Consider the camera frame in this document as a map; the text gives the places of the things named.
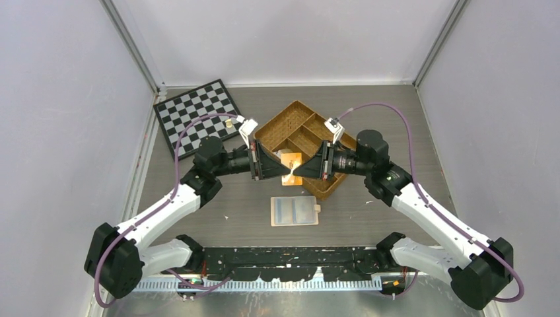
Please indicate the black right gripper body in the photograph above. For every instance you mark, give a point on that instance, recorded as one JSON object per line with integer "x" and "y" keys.
{"x": 331, "y": 162}

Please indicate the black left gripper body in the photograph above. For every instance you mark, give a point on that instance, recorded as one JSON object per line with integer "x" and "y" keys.
{"x": 255, "y": 166}

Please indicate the beige leather card holder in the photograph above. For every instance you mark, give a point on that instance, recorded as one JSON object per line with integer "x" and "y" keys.
{"x": 294, "y": 211}

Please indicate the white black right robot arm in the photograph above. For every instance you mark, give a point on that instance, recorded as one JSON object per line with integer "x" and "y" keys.
{"x": 476, "y": 267}

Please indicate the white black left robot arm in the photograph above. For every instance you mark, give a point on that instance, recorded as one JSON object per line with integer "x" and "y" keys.
{"x": 120, "y": 256}

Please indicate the woven wicker divided tray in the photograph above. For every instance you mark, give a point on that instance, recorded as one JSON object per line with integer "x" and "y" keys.
{"x": 300, "y": 129}

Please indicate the black white chessboard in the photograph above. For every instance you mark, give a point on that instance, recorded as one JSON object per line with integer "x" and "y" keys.
{"x": 176, "y": 113}

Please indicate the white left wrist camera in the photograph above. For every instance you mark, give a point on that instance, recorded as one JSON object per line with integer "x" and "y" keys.
{"x": 246, "y": 130}

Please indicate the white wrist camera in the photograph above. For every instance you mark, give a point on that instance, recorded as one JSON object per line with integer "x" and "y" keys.
{"x": 337, "y": 130}
{"x": 246, "y": 130}

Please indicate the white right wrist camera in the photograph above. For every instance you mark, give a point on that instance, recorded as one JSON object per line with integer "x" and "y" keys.
{"x": 337, "y": 130}

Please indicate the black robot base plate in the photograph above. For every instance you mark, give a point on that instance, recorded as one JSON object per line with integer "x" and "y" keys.
{"x": 290, "y": 264}

